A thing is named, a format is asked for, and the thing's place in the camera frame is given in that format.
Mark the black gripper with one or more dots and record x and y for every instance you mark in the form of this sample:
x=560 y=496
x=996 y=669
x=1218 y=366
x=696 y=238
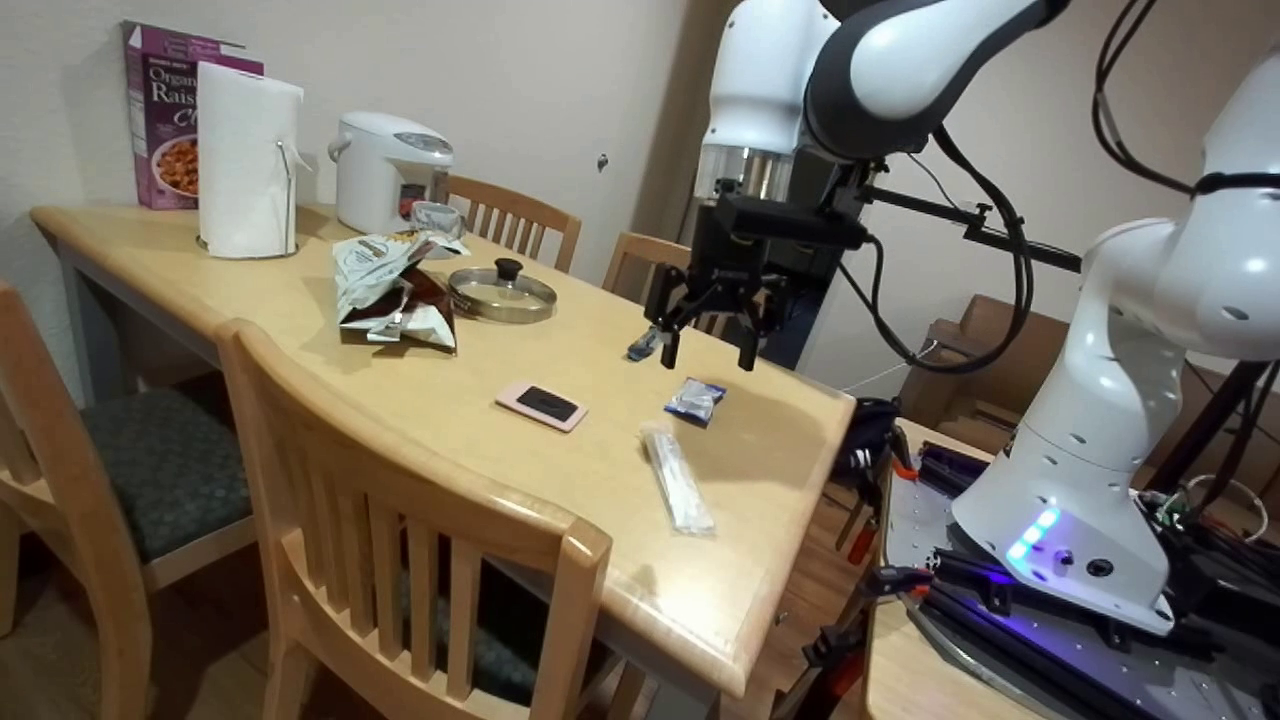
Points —
x=754 y=242

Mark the long white plastic object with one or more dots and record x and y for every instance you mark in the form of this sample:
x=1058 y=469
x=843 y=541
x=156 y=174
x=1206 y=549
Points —
x=679 y=480

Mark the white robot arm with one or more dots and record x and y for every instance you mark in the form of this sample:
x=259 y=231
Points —
x=1122 y=441

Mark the black smartphone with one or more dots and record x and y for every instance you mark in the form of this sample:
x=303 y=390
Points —
x=543 y=406

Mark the orange and black clamp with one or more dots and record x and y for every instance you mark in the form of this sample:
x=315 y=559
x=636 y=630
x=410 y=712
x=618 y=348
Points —
x=832 y=655
x=875 y=461

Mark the glass pot lid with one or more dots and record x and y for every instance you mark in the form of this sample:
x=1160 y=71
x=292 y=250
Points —
x=500 y=294

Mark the brown cardboard box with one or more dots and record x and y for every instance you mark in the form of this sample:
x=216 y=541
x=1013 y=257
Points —
x=983 y=361

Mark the black boom pole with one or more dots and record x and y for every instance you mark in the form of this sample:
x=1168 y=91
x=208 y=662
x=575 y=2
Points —
x=975 y=221

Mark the small clear glass jar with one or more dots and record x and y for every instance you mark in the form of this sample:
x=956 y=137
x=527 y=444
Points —
x=437 y=224

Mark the crumpled silver foil bag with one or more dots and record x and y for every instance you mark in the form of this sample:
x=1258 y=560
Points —
x=384 y=303

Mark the white electric water boiler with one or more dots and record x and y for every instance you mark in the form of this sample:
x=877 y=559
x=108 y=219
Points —
x=382 y=174

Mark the wooden chair without cushion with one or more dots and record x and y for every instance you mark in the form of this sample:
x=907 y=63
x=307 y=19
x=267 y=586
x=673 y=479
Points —
x=373 y=492

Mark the white paper towel roll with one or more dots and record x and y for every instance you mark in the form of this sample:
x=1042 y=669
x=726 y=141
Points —
x=247 y=167

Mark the black tripod stand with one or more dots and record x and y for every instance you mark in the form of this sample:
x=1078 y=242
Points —
x=1206 y=421

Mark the wooden chair with green cushion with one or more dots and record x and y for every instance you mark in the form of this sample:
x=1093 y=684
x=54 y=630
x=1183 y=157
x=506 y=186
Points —
x=145 y=466

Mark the purple cereal box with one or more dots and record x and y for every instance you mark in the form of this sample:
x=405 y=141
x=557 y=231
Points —
x=156 y=122

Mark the grey metal robot base plate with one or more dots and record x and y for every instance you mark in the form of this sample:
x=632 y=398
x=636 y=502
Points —
x=1065 y=642

